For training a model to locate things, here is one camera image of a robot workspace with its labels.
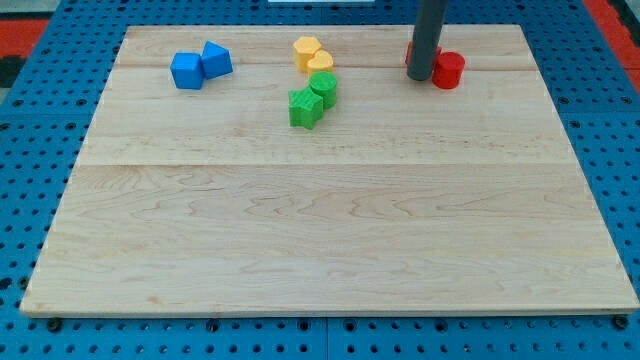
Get green cylinder block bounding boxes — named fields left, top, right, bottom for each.
left=309, top=71, right=338, bottom=110

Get red cylinder block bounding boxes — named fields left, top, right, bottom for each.
left=432, top=52, right=466, bottom=90

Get light wooden board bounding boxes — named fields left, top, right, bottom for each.
left=20, top=25, right=639, bottom=318

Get yellow heart block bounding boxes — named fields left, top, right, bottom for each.
left=307, top=50, right=334, bottom=75

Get red block behind rod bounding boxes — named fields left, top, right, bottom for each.
left=404, top=41, right=442, bottom=66

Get blue triangular prism block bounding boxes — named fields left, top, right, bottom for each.
left=201, top=41, right=233, bottom=79

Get blue perforated metal table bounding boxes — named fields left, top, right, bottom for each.
left=1, top=0, right=639, bottom=359

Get green star block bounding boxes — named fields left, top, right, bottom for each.
left=288, top=87, right=324, bottom=130

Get blue cube block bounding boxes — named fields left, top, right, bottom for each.
left=170, top=52, right=204, bottom=90

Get yellow hexagon block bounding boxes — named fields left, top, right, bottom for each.
left=292, top=36, right=322, bottom=73

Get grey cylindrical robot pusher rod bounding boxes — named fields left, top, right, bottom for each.
left=407, top=0, right=449, bottom=81

